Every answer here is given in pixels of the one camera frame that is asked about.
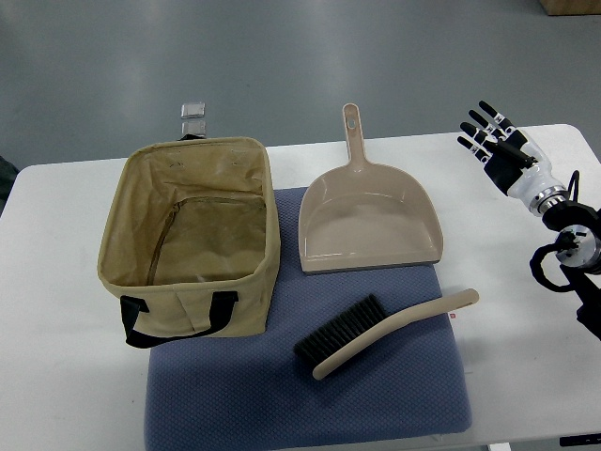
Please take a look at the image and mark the pink hand broom black bristles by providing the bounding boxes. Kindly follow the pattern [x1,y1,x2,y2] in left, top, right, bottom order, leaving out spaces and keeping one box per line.
[293,288,480,381]

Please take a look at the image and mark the black table edge panel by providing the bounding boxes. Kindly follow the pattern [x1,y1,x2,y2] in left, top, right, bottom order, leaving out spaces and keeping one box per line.
[559,433,601,447]

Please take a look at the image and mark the lower metal floor plate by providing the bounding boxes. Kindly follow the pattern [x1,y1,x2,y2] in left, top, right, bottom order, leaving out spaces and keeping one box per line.
[181,119,207,139]

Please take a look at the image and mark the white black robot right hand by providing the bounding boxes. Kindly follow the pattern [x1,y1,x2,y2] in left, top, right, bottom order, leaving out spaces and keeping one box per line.
[457,101,568,216]

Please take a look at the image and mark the pink plastic dustpan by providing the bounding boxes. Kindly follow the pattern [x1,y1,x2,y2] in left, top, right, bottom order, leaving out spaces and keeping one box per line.
[298,103,443,273]

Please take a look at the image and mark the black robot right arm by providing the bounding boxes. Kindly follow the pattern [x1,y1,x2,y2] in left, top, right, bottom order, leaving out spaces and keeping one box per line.
[530,171,600,337]

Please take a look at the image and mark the blue cushion mat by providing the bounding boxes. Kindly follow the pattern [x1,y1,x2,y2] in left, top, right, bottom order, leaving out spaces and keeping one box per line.
[145,188,471,450]

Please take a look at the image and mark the metal floor plate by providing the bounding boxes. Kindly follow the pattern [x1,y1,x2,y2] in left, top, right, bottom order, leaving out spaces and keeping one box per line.
[181,119,207,139]
[180,101,206,119]

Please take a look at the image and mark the brown cardboard box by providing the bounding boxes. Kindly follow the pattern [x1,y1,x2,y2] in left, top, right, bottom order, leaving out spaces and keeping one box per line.
[539,0,601,16]

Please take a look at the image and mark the upper metal floor plate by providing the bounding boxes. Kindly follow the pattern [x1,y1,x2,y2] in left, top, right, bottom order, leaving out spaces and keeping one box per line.
[180,101,206,119]

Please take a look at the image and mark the yellow fabric bag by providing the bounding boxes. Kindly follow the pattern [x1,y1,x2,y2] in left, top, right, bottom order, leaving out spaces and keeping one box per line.
[98,137,281,349]

